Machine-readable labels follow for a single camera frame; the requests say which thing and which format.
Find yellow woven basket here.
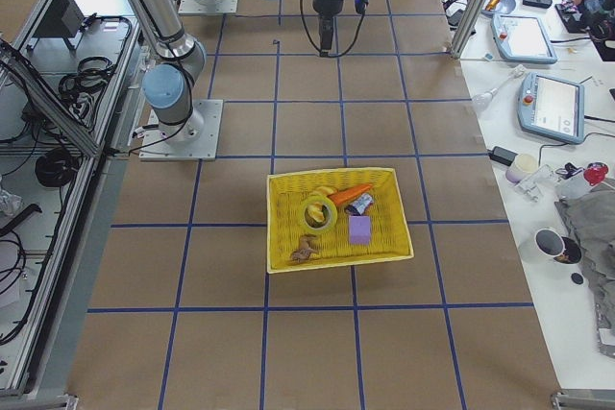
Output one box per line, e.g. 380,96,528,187
266,167,414,274

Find orange toy carrot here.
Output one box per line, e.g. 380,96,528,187
328,183,373,206

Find teach pendant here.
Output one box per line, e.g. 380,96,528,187
491,13,558,64
517,72,585,145

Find lower teach pendant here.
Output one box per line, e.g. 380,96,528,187
517,72,585,145

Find yellow tape roll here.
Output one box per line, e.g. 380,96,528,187
299,195,338,234

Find black power adapter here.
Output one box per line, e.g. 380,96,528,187
488,146,518,167

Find upper teach pendant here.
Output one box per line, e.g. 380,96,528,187
491,13,558,64

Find grey cloth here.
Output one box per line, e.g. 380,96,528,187
555,186,614,357

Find purple foam block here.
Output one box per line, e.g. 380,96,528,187
348,216,371,245

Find brass cylinder tool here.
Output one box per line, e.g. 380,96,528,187
484,0,501,12

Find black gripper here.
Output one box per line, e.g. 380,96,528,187
312,0,344,57

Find aluminium frame post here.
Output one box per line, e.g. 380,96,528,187
449,0,510,60

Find toy croissant bread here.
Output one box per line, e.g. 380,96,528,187
307,185,337,225

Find white mug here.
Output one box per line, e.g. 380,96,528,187
529,228,566,259

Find brown toy figure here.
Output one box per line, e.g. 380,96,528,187
290,234,318,262

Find blue plate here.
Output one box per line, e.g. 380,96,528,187
480,0,517,16

